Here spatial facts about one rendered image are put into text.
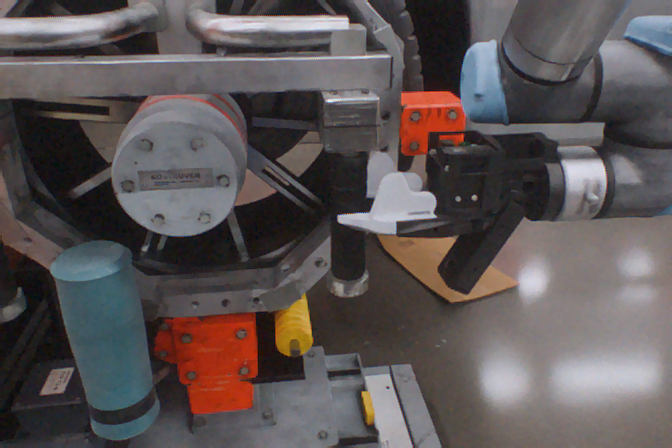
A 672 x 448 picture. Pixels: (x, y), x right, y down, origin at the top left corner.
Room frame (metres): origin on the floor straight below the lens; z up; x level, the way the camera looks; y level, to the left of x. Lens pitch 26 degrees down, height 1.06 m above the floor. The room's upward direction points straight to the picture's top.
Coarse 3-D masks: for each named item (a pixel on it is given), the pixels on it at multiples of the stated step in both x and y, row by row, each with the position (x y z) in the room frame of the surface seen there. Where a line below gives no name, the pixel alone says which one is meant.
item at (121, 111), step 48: (48, 0) 0.75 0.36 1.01; (240, 0) 0.78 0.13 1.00; (288, 48) 0.79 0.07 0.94; (144, 96) 0.77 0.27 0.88; (240, 96) 0.78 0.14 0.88; (48, 144) 0.80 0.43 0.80; (48, 192) 0.73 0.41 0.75; (96, 192) 0.84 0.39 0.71; (288, 192) 0.79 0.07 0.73; (96, 240) 0.73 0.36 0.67; (144, 240) 0.76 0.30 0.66; (192, 240) 0.84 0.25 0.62; (240, 240) 0.78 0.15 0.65; (288, 240) 0.78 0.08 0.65
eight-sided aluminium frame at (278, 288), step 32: (0, 0) 0.65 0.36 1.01; (32, 0) 0.70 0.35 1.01; (320, 0) 0.69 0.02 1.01; (384, 32) 0.70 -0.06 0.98; (384, 96) 0.70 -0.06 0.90; (384, 128) 0.70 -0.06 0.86; (0, 160) 0.65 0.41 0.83; (0, 192) 0.64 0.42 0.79; (0, 224) 0.64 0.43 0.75; (32, 224) 0.65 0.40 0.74; (64, 224) 0.70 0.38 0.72; (320, 224) 0.75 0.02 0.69; (32, 256) 0.64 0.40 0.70; (288, 256) 0.74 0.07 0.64; (320, 256) 0.69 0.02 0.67; (160, 288) 0.70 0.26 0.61; (192, 288) 0.68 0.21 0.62; (224, 288) 0.68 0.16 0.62; (256, 288) 0.68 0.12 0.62; (288, 288) 0.68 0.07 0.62
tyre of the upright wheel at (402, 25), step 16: (368, 0) 0.78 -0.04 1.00; (384, 0) 0.79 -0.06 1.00; (400, 0) 0.80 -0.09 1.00; (384, 16) 0.79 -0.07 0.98; (400, 16) 0.79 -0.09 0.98; (400, 32) 0.79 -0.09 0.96; (416, 48) 0.80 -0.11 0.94; (416, 64) 0.80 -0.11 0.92; (416, 80) 0.80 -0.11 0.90; (400, 160) 0.79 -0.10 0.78; (32, 192) 0.72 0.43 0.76; (48, 208) 0.73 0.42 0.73; (144, 272) 0.74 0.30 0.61; (160, 272) 0.75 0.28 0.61
